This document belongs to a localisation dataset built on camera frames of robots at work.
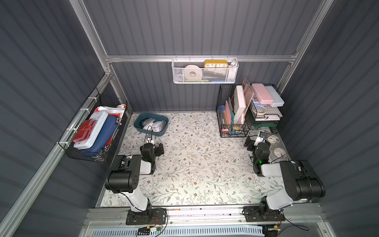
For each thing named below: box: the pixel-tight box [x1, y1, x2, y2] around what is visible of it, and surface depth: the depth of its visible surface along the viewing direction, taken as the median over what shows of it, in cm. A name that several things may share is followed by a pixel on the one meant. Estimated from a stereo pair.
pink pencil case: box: [251, 82, 274, 105], surface depth 98 cm
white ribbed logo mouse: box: [151, 120, 162, 133], surface depth 107 cm
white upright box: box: [233, 85, 247, 125], surface depth 96 cm
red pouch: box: [72, 118, 97, 143], surface depth 64 cm
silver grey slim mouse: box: [142, 118, 156, 126], surface depth 114 cm
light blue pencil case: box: [265, 85, 285, 107], surface depth 99 cm
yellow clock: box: [203, 59, 229, 69], surface depth 90 cm
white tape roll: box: [183, 64, 203, 81], surface depth 87 cm
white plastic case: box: [73, 111, 109, 150], surface depth 66 cm
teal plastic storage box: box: [133, 112, 170, 137], surface depth 113 cm
